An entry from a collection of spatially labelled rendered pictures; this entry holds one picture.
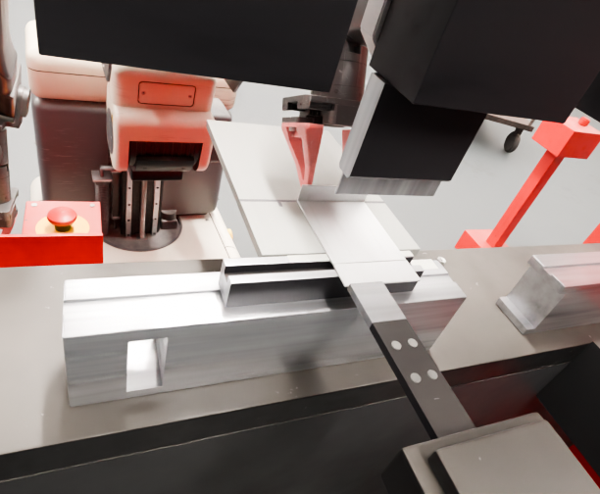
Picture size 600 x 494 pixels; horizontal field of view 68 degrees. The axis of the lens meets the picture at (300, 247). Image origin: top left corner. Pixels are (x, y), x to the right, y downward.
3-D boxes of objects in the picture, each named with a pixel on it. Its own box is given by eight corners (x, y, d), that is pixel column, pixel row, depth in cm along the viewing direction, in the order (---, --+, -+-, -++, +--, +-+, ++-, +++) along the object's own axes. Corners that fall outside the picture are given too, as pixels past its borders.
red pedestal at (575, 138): (480, 245, 251) (574, 106, 200) (510, 276, 234) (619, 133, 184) (454, 246, 243) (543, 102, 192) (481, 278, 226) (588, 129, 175)
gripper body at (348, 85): (390, 123, 47) (400, 49, 46) (304, 114, 43) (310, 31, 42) (359, 123, 53) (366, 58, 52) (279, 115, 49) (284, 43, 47)
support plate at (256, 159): (326, 136, 66) (328, 130, 65) (417, 255, 48) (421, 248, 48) (205, 125, 58) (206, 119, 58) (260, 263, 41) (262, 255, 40)
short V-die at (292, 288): (398, 271, 49) (409, 250, 47) (412, 291, 47) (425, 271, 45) (218, 282, 40) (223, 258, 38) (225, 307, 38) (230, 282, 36)
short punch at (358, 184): (426, 189, 41) (478, 88, 35) (438, 202, 39) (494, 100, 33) (330, 186, 36) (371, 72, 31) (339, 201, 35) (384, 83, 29)
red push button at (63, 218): (77, 222, 70) (76, 204, 67) (77, 239, 67) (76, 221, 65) (48, 222, 68) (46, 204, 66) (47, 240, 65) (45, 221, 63)
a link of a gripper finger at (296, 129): (360, 199, 48) (370, 108, 46) (299, 197, 45) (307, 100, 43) (330, 190, 54) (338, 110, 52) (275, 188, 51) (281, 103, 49)
